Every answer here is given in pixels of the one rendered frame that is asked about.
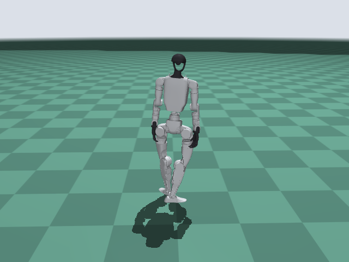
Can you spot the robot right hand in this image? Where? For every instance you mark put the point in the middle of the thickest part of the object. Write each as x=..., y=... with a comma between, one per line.
x=195, y=138

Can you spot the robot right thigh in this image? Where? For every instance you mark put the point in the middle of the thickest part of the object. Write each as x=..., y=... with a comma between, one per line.
x=187, y=135

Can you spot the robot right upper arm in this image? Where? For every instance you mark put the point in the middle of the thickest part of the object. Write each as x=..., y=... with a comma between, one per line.
x=193, y=85

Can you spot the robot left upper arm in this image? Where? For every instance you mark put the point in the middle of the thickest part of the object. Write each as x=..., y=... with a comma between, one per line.
x=159, y=91

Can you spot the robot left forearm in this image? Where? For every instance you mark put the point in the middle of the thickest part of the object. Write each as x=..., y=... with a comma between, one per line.
x=155, y=115

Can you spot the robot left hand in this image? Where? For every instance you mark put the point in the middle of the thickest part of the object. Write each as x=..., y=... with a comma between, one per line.
x=154, y=125

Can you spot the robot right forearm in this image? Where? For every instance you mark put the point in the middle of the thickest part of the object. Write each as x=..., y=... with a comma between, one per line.
x=195, y=118

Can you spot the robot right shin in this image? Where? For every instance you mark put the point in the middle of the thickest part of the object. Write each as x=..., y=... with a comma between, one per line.
x=177, y=177

